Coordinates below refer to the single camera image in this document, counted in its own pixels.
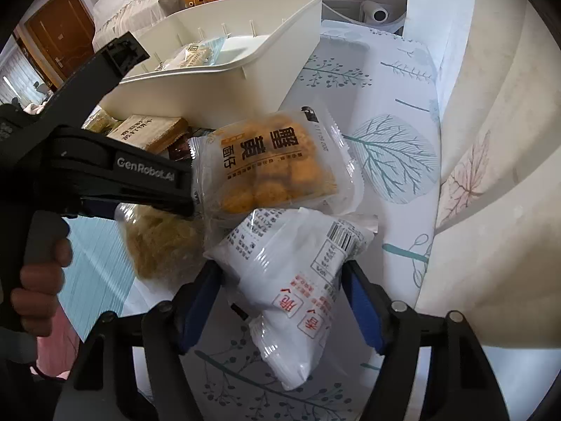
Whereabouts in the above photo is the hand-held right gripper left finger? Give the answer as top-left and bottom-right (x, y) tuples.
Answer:
(55, 260), (225, 421)

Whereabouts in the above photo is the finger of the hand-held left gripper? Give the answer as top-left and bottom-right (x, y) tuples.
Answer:
(107, 149), (196, 196)
(81, 193), (196, 219)

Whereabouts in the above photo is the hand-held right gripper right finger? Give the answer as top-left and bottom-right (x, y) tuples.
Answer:
(341, 260), (505, 421)

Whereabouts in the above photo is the clear floss cake packet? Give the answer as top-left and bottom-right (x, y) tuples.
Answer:
(115, 204), (211, 282)

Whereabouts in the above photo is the green snack packet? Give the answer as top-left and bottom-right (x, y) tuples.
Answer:
(82, 107), (123, 134)

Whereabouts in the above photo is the white snack packet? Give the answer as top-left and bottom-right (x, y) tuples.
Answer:
(204, 207), (378, 392)

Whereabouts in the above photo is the white plastic bin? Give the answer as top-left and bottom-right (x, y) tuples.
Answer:
(105, 0), (324, 134)

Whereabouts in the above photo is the clear packet of orange snacks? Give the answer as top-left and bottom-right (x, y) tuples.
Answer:
(189, 106), (364, 233)

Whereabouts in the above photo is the person's left hand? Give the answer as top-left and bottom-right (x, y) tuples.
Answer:
(9, 239), (74, 336)

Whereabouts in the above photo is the tan paper snack packet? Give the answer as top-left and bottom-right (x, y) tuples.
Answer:
(106, 115), (190, 153)

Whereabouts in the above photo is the dark brown snack packet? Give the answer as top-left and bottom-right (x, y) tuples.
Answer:
(168, 128), (211, 163)

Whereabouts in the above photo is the blue striped placemat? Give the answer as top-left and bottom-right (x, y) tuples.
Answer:
(57, 202), (150, 316)

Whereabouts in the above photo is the wooden door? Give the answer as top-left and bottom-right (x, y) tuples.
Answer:
(13, 0), (96, 91)

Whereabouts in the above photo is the pale blue-green snack packet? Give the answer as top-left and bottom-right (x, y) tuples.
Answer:
(154, 37), (226, 73)

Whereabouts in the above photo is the pink cushion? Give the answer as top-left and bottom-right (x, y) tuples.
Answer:
(33, 335), (84, 380)

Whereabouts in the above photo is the cream leaf print curtain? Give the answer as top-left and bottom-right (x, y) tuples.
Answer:
(403, 0), (561, 347)

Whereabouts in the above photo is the tree print tablecloth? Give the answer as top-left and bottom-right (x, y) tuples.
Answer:
(57, 20), (441, 421)

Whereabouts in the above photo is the white security camera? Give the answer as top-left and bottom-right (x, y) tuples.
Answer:
(360, 1), (392, 25)

